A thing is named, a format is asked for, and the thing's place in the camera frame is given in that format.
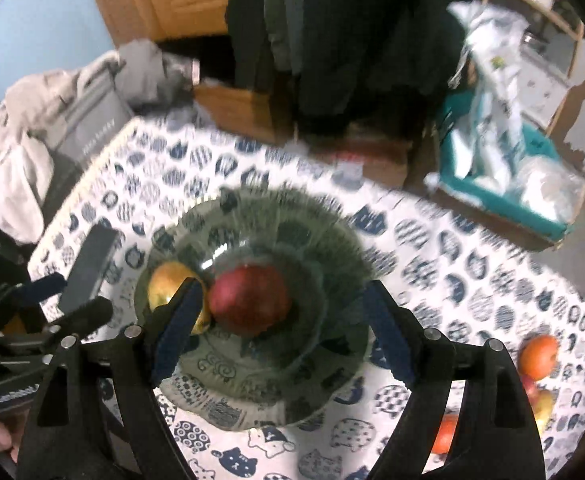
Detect white patterned box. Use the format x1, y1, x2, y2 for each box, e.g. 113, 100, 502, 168
518, 46, 569, 117

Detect wooden shelf frame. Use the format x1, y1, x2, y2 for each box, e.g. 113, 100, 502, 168
482, 0, 585, 133

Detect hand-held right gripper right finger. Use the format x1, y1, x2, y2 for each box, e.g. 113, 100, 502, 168
362, 279, 548, 480

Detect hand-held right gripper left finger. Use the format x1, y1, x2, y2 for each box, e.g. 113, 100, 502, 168
16, 276, 208, 480

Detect yellow green apple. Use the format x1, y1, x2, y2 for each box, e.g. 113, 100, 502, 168
147, 261, 213, 336

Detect clear plastic bag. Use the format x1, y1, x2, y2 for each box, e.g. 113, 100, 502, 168
515, 155, 585, 222

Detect reddish brown box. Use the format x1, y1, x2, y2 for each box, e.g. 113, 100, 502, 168
322, 120, 423, 190

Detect cat print tablecloth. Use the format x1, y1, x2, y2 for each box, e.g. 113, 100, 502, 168
26, 116, 585, 480

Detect red yellow apple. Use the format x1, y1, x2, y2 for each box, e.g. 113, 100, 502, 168
521, 375, 556, 433

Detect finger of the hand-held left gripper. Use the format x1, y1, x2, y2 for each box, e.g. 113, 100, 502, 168
47, 224, 119, 342
2, 273, 68, 311

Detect white printed rice bag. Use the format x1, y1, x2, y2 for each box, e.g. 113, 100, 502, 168
447, 2, 530, 183

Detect teal cardboard box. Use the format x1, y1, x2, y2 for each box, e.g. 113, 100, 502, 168
435, 92, 585, 242

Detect clear glass bowl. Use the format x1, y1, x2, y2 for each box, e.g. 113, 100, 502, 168
133, 186, 377, 431

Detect grey crumpled cloth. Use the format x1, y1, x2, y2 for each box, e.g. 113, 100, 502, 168
115, 40, 200, 111

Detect dark hanging clothes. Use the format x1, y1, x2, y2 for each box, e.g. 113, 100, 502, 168
225, 0, 478, 136

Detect grey fabric bag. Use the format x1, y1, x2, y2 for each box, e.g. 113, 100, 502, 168
32, 75, 136, 173

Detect beige hooded garment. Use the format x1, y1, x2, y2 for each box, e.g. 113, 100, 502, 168
0, 55, 123, 243

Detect small orange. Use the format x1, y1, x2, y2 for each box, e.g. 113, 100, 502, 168
431, 412, 460, 456

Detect large orange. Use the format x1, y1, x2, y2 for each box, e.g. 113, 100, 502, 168
517, 335, 560, 381

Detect dark red apple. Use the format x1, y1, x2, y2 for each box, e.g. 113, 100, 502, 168
208, 263, 293, 337

